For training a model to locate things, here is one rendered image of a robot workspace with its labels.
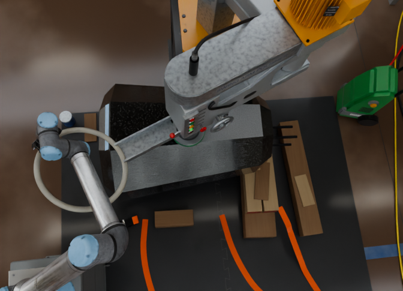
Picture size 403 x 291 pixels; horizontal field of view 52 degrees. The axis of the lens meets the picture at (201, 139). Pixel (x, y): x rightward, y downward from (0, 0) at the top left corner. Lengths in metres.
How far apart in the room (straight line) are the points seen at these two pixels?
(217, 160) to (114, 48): 1.65
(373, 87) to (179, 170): 1.67
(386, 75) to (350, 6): 1.69
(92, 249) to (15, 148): 2.20
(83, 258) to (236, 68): 1.02
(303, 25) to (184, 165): 1.23
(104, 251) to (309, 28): 1.34
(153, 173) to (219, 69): 1.10
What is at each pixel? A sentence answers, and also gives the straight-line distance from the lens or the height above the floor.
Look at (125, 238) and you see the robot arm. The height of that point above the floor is 1.60.
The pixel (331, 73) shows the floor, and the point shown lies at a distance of 4.01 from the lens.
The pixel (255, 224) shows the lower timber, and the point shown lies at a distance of 3.28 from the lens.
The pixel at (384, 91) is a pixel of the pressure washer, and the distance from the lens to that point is 3.45.
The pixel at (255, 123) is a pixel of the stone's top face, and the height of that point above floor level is 0.82.
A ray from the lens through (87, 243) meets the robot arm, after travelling 1.65.
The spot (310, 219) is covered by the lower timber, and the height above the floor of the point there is 0.13.
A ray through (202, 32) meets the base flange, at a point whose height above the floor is 0.78.
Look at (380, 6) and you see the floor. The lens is 4.58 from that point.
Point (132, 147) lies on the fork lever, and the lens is 2.38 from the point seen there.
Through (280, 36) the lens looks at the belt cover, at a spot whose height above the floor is 1.69.
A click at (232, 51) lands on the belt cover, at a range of 1.92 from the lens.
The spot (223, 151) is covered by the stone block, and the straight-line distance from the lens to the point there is 2.71.
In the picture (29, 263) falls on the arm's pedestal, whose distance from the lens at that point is 2.65.
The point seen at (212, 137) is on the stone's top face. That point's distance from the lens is 2.67.
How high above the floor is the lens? 3.36
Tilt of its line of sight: 73 degrees down
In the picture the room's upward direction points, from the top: 12 degrees clockwise
